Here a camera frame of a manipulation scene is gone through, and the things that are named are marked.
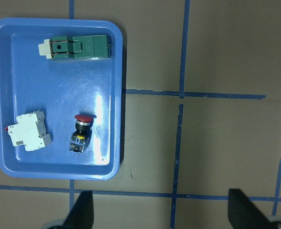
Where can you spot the white grey circuit breaker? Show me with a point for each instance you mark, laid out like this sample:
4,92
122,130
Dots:
29,131

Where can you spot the green electrical switch module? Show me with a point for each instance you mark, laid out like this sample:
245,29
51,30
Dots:
60,48

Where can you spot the red mushroom push button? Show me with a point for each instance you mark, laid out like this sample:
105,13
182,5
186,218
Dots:
80,139

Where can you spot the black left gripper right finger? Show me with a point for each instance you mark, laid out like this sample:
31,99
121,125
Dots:
243,214

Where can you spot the blue plastic tray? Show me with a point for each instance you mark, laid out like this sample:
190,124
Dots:
61,89

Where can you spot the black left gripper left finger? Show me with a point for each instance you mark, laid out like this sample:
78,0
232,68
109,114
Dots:
82,214

